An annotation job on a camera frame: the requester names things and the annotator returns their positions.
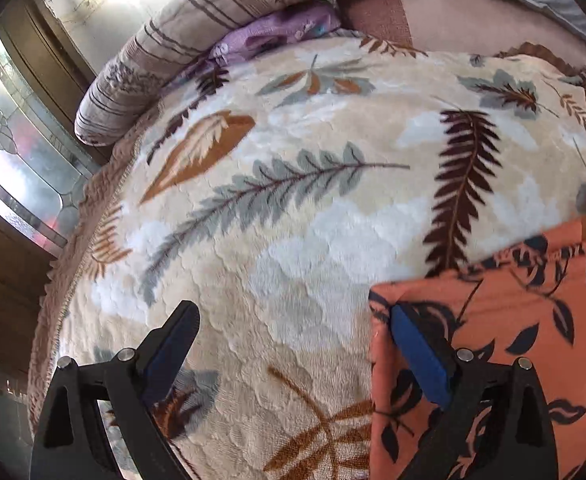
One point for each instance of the orange black floral garment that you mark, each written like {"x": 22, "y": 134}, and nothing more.
{"x": 528, "y": 300}

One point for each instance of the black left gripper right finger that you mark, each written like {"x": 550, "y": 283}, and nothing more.
{"x": 518, "y": 441}

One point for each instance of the pink bed sheet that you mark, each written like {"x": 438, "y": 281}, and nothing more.
{"x": 470, "y": 26}

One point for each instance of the wooden glass door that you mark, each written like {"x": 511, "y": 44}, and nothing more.
{"x": 43, "y": 168}

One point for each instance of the purple floral cloth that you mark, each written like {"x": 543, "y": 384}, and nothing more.
{"x": 302, "y": 21}

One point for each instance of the cream leaf pattern blanket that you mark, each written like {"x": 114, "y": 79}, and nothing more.
{"x": 275, "y": 194}

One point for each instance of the striped beige bolster pillow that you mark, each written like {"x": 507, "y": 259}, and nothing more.
{"x": 182, "y": 32}

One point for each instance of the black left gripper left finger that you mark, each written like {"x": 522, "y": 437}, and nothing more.
{"x": 71, "y": 442}

